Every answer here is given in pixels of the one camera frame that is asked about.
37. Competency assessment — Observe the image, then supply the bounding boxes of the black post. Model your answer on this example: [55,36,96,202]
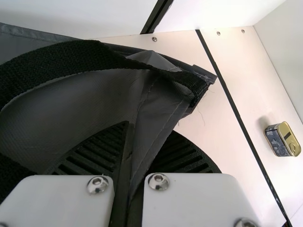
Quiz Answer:
[139,0,175,35]

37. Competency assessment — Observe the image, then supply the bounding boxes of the rectangular gold tin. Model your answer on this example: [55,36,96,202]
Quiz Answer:
[264,121,302,157]

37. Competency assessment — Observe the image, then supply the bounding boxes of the dark grey bag with straps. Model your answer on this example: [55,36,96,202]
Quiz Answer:
[0,22,218,227]

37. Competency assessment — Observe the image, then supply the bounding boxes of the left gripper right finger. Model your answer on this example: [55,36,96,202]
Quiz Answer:
[141,130,259,227]

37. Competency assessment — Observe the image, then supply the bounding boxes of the black strip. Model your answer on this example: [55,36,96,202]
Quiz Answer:
[195,29,292,227]

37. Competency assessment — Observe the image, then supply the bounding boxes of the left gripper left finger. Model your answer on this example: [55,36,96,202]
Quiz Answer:
[0,120,130,227]

